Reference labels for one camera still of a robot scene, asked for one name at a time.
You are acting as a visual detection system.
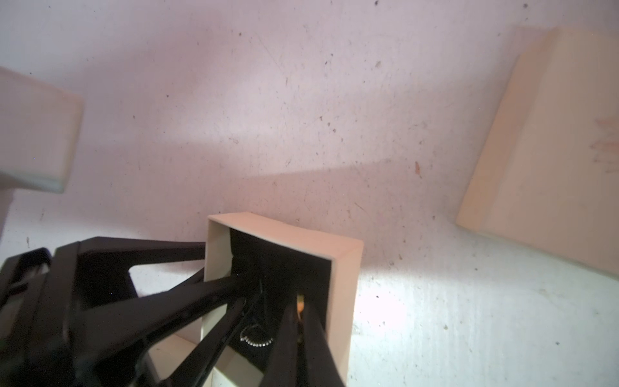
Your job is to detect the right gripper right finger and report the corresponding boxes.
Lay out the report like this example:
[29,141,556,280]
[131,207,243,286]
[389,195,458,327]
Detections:
[260,294,345,387]

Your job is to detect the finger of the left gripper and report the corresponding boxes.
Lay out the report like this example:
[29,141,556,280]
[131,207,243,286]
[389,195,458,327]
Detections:
[50,237,206,310]
[72,274,251,358]

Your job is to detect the silver beaded ring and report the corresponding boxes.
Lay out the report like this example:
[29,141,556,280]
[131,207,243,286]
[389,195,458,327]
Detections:
[239,322,276,348]

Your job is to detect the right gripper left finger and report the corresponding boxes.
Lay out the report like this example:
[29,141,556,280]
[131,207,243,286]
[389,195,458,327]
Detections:
[159,290,263,386]

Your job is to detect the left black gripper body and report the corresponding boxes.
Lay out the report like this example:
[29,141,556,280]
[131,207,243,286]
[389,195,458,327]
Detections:
[1,246,144,386]

